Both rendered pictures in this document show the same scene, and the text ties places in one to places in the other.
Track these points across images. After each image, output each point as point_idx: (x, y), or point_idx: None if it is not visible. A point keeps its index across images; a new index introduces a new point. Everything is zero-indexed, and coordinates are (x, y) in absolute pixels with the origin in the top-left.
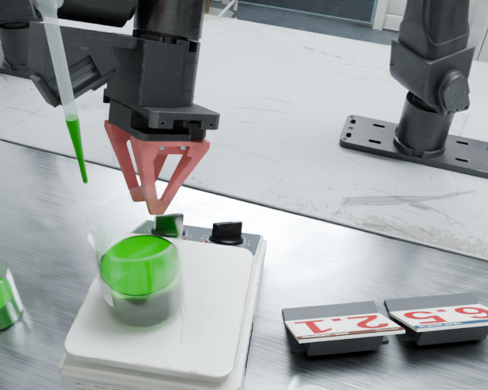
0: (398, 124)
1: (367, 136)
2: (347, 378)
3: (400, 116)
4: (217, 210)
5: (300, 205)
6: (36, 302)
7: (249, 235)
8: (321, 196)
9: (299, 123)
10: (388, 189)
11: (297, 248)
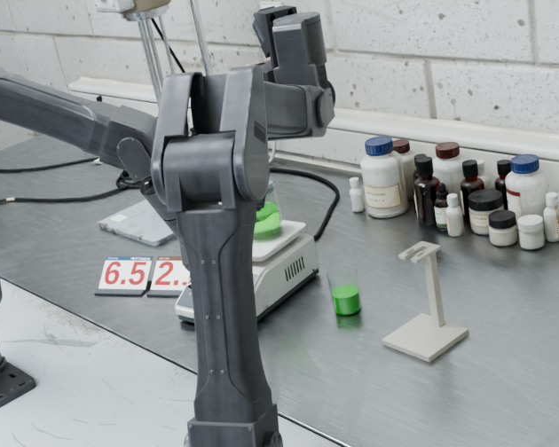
0: None
1: (11, 380)
2: None
3: None
4: (181, 348)
5: (123, 345)
6: (326, 311)
7: (185, 300)
8: (103, 349)
9: (37, 412)
10: (53, 348)
11: (155, 322)
